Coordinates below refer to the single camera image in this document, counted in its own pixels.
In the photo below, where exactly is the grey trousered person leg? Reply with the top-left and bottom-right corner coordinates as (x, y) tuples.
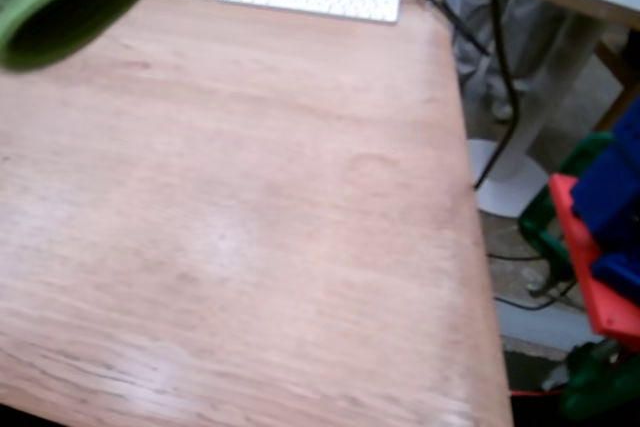
(439, 0), (556, 101)

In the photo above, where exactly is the wooden chair leg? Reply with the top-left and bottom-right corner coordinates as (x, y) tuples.
(593, 40), (640, 134)

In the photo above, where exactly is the green waffle cloth black trim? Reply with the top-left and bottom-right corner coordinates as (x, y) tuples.
(0, 0), (169, 72)

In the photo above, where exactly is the black floor cable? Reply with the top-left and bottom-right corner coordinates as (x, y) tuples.
(494, 279), (584, 312)

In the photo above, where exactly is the black adapter cable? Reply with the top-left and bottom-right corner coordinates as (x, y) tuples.
(428, 0), (492, 57)

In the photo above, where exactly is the white shoe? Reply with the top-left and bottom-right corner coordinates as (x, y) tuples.
(489, 95), (516, 122)

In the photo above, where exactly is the red cable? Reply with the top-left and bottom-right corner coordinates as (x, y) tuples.
(509, 384), (567, 399)

